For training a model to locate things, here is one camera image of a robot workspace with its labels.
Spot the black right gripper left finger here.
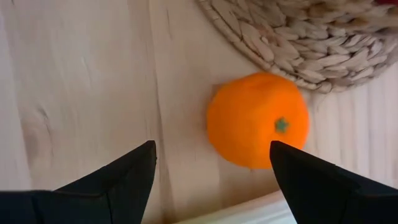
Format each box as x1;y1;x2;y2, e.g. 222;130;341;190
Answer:
55;139;157;224

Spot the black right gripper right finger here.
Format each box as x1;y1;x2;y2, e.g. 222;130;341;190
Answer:
269;141;371;224

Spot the orange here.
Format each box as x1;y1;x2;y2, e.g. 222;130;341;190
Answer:
206;72;311;170

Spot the round woven placemat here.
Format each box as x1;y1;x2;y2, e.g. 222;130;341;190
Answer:
195;0;398;94

